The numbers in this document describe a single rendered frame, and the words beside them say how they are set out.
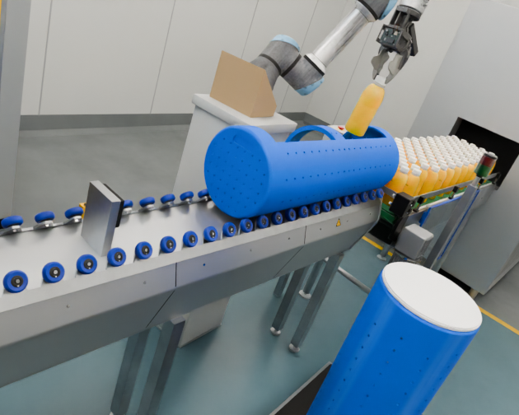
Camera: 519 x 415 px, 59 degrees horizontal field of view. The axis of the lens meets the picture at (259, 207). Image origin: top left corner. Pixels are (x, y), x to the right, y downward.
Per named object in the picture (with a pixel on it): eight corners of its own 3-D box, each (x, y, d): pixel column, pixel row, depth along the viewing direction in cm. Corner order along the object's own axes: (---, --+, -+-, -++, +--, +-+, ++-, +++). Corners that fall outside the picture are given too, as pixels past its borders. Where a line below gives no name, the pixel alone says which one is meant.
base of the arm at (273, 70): (234, 64, 184) (249, 47, 186) (250, 91, 196) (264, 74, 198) (260, 72, 175) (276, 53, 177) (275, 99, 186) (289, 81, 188)
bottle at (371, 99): (364, 137, 154) (393, 86, 146) (359, 140, 148) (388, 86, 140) (346, 127, 156) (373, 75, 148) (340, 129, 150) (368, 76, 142)
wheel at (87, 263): (72, 256, 100) (77, 255, 99) (91, 252, 104) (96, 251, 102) (77, 277, 100) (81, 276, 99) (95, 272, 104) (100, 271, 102)
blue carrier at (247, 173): (194, 193, 153) (215, 110, 142) (333, 172, 219) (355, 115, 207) (254, 235, 138) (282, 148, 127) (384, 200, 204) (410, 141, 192)
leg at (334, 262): (286, 347, 244) (329, 250, 218) (292, 343, 248) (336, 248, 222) (294, 354, 241) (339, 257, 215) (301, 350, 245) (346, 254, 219)
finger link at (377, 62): (360, 71, 142) (377, 44, 139) (368, 76, 147) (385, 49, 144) (367, 76, 141) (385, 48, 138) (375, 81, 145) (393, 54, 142)
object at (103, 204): (80, 235, 116) (89, 181, 110) (95, 232, 119) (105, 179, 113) (100, 257, 111) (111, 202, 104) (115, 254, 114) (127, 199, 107)
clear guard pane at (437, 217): (386, 288, 239) (429, 208, 218) (440, 256, 297) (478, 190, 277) (387, 288, 238) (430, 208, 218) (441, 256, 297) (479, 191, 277)
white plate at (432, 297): (481, 346, 108) (479, 350, 109) (483, 296, 132) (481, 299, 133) (373, 288, 116) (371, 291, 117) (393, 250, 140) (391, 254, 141)
